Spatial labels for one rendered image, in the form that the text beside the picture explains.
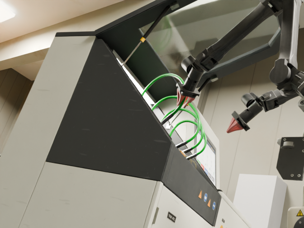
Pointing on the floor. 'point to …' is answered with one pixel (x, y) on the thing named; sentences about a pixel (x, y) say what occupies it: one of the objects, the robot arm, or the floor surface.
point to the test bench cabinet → (90, 199)
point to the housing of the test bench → (40, 122)
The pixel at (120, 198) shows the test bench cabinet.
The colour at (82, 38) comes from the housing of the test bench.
